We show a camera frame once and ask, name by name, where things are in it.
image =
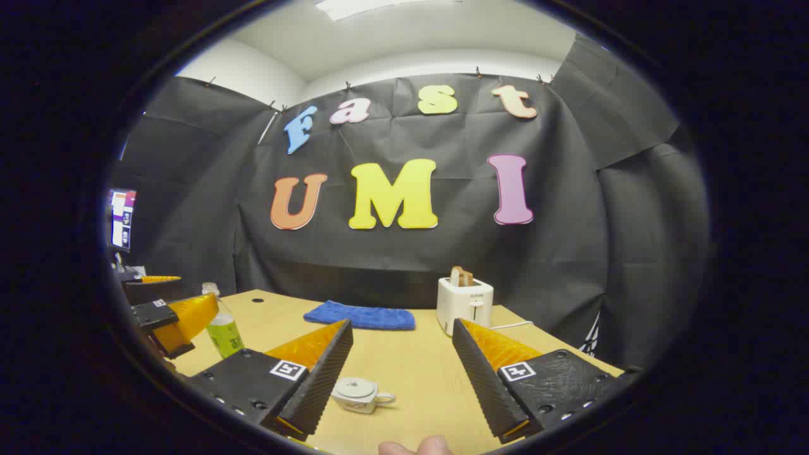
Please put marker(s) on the computer monitor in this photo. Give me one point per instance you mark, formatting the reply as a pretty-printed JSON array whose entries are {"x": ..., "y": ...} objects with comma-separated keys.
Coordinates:
[{"x": 122, "y": 218}]

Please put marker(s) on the white toaster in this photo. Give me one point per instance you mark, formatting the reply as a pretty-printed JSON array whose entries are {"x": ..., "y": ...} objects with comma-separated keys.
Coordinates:
[{"x": 463, "y": 306}]

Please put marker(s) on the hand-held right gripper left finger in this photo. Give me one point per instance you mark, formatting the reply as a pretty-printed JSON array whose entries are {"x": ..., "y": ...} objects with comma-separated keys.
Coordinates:
[{"x": 322, "y": 385}]

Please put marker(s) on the green label water bottle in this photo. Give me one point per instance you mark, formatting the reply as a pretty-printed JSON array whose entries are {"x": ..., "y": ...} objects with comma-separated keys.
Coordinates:
[{"x": 225, "y": 335}]

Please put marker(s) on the ceiling light panel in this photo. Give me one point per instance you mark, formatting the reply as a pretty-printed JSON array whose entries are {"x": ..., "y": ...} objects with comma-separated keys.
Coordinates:
[{"x": 354, "y": 7}]

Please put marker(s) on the black white striped object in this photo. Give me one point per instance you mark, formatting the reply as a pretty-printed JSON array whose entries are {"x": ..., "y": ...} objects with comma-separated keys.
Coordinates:
[{"x": 593, "y": 332}]

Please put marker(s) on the bread slice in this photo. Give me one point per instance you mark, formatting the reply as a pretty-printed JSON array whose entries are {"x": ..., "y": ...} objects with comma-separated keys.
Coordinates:
[{"x": 461, "y": 277}]

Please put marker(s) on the blue towel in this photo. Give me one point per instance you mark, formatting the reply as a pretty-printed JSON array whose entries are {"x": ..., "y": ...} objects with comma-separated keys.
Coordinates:
[{"x": 360, "y": 316}]

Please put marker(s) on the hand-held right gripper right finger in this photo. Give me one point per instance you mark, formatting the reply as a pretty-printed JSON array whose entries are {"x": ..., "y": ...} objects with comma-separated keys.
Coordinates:
[{"x": 480, "y": 385}]

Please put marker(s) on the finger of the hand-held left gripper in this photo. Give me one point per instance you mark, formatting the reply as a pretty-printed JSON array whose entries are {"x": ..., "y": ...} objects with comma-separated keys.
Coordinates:
[
  {"x": 152, "y": 291},
  {"x": 152, "y": 313}
]

